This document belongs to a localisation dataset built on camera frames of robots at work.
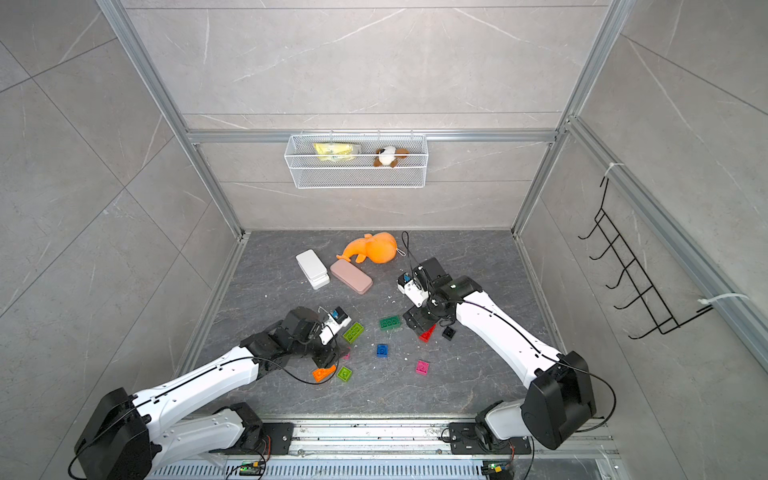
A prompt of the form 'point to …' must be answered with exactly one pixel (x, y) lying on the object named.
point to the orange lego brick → (319, 374)
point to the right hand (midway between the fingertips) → (422, 313)
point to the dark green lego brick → (390, 322)
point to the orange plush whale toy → (376, 248)
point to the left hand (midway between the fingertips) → (344, 338)
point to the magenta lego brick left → (346, 357)
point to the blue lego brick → (382, 350)
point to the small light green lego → (344, 374)
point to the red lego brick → (425, 336)
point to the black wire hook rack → (663, 319)
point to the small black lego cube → (448, 333)
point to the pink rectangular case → (352, 276)
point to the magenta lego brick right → (422, 368)
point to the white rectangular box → (313, 269)
